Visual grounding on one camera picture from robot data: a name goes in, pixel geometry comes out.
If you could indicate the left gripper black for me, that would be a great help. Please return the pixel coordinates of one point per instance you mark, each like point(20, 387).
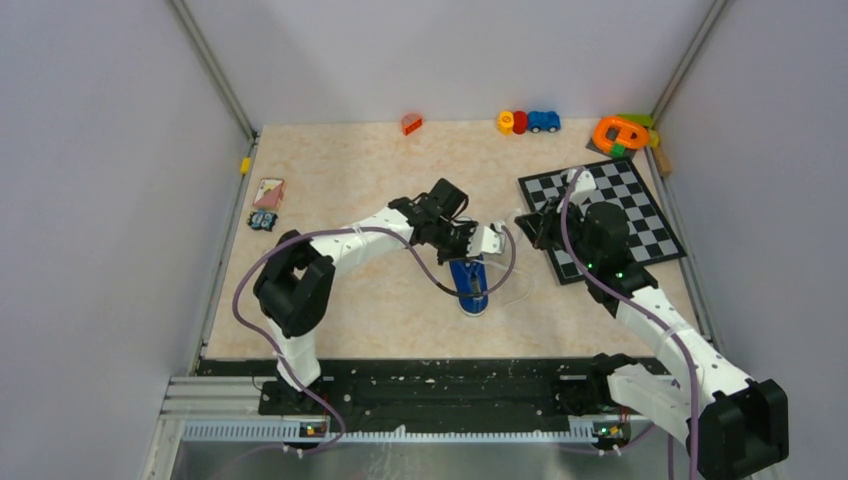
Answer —
point(467, 229)

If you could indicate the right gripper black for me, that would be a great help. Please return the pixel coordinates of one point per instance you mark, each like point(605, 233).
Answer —
point(538, 226)

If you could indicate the white shoelace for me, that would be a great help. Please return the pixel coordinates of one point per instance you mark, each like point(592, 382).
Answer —
point(517, 283)

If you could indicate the blue canvas sneaker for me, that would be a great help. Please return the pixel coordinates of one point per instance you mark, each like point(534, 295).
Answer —
point(470, 282)

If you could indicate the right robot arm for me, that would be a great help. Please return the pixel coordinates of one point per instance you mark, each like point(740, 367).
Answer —
point(731, 425)

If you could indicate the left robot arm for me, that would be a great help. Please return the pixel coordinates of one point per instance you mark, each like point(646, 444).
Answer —
point(294, 285)

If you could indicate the red toy block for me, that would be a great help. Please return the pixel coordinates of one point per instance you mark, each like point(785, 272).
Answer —
point(520, 122)

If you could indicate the blue toy car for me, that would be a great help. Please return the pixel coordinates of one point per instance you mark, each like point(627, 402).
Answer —
point(543, 121)

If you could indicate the yellow toy block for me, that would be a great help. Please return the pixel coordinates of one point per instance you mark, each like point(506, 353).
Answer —
point(505, 122)

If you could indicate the black white chessboard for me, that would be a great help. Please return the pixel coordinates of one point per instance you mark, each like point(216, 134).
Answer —
point(622, 226)

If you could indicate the orange lego brick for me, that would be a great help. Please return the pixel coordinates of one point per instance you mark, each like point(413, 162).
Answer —
point(410, 123)

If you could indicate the wooden block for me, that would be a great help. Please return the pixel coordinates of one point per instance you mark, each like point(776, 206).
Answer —
point(662, 161)

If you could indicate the green toy block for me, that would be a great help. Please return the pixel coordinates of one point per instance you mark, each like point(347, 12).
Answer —
point(644, 120)

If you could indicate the pink triangle puzzle card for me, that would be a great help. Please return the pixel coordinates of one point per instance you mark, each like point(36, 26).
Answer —
point(270, 193)

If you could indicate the small blue toy robot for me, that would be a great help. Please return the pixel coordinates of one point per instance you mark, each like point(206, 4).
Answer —
point(262, 220)

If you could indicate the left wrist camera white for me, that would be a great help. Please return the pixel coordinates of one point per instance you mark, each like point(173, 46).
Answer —
point(488, 240)

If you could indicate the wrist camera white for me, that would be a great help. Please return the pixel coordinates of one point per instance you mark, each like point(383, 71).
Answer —
point(580, 185)
point(488, 240)

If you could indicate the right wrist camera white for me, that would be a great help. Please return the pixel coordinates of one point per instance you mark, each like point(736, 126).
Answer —
point(580, 185)

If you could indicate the orange plastic ring toy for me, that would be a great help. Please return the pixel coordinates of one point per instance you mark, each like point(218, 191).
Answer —
point(614, 134)

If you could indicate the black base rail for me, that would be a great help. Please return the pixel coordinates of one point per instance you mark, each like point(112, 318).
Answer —
point(432, 396)

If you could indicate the white cable duct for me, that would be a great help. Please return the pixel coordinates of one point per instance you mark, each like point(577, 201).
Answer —
point(290, 431)

